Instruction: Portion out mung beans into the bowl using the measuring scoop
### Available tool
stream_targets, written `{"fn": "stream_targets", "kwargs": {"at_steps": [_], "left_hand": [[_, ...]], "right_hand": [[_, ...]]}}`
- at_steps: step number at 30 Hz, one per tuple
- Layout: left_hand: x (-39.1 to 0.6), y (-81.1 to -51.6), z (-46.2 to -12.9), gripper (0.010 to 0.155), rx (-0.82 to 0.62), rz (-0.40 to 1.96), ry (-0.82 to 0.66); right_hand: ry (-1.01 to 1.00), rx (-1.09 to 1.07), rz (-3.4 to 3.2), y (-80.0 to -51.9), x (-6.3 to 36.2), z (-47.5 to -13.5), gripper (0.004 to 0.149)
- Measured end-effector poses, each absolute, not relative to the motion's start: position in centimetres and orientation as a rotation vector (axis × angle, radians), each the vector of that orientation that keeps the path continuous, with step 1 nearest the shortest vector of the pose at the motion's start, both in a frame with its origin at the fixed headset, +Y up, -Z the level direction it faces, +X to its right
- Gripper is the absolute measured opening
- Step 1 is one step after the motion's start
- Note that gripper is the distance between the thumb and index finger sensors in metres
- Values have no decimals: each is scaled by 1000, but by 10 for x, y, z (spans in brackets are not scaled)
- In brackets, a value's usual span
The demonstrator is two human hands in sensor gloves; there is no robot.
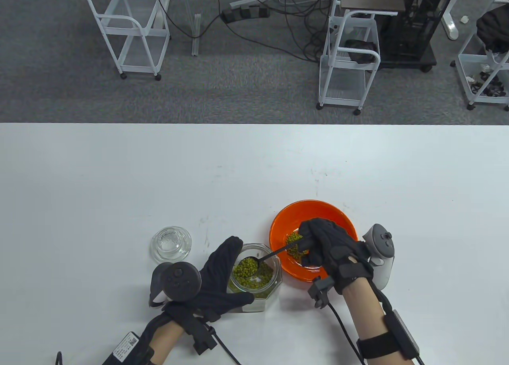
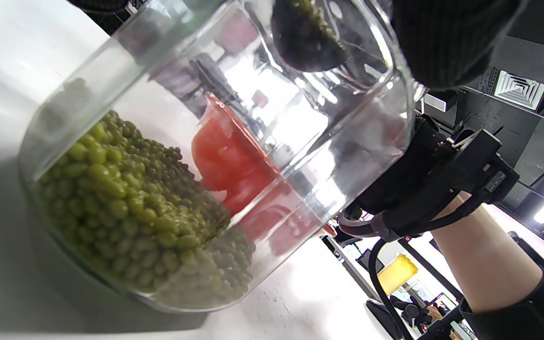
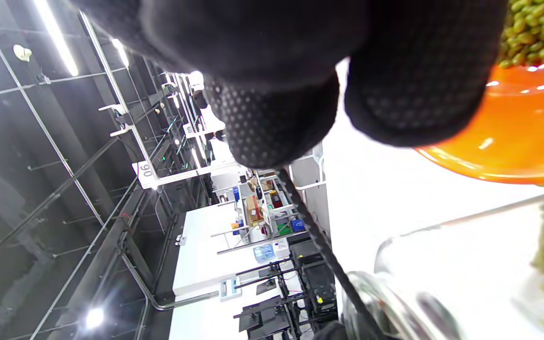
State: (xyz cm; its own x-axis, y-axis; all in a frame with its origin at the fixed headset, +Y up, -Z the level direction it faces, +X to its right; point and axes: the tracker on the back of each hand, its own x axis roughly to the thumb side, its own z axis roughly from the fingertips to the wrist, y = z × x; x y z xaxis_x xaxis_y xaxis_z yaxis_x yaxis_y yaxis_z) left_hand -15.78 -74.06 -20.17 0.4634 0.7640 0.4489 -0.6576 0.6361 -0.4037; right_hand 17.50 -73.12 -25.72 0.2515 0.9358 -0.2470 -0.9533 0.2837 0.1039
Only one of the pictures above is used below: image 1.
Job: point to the pile of dark scraps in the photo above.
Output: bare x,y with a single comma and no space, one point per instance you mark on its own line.
491,87

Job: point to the black bag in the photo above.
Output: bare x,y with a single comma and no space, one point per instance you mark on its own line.
493,28
360,50

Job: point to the orange bowl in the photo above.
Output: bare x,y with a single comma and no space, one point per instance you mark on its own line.
286,221

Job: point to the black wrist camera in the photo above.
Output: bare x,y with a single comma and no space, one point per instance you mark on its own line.
320,289
203,337

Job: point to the black measuring scoop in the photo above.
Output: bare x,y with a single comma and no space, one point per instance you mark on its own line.
274,253

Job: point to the black computer rack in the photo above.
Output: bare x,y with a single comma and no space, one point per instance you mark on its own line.
413,30

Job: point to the person's left hand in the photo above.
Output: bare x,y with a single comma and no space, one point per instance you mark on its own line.
216,281

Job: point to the white slim post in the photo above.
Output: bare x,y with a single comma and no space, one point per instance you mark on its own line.
196,38

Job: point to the person's right hand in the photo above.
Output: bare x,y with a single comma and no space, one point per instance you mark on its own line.
330,245

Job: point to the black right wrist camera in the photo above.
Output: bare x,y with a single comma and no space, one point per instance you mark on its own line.
320,289

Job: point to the pile of green mung beans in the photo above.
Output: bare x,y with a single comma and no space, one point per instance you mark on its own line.
242,277

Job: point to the white desk leg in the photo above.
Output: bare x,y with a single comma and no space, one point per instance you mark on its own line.
451,24

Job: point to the clear glass jar lid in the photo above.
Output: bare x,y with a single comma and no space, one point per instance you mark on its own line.
171,243

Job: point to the clear glass jar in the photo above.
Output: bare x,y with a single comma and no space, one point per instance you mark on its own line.
254,303

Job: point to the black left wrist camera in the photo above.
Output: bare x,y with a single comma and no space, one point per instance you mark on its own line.
203,337

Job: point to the plain black wrist box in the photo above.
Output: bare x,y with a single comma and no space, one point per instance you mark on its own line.
403,333

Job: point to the black right hand controller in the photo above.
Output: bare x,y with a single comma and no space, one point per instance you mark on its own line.
383,253

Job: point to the black power strip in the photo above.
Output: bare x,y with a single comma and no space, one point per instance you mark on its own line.
246,12

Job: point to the black hand controller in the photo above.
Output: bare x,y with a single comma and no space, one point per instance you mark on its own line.
181,279
383,253

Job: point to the white metal trolley cart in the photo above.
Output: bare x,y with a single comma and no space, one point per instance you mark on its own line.
342,82
489,99
139,67

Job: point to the person's left forearm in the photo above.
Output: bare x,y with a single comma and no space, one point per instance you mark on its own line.
167,337

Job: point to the white power strip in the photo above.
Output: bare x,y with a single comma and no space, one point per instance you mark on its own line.
250,0

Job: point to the scooped portion of mung beans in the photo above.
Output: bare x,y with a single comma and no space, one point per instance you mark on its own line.
294,237

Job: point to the black left hand controller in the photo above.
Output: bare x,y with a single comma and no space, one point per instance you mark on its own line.
181,279

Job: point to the black box with white label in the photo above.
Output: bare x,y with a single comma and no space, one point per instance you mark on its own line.
125,347

